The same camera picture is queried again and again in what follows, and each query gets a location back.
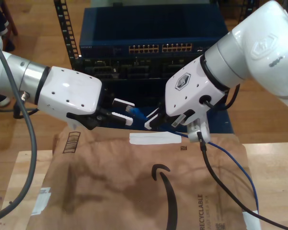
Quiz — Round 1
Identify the black rack server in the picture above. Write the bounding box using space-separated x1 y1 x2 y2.
82 55 199 81

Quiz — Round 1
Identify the person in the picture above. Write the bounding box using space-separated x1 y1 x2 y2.
0 9 16 52
0 94 12 108

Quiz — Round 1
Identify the black perforated rack post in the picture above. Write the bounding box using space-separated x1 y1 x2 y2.
53 0 87 72
238 0 257 23

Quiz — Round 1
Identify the white tape strip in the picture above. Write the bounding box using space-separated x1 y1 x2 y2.
128 132 190 146

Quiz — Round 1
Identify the blue network cable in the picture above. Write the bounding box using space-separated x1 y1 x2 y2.
125 105 261 214

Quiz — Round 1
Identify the blue network switch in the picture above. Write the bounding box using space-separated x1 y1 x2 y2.
78 6 232 58

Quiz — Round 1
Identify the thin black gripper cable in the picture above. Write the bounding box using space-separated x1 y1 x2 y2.
13 105 39 120
201 83 241 113

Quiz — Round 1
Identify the white paper label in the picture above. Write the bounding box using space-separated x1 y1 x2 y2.
31 186 53 216
241 207 262 230

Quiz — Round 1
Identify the dark blue flat device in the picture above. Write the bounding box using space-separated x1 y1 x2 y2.
95 105 235 135

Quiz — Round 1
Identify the brown paper mailer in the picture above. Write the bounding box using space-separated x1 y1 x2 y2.
26 124 262 230

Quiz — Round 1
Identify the thick black camera cable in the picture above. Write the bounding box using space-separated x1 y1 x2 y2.
197 131 288 230

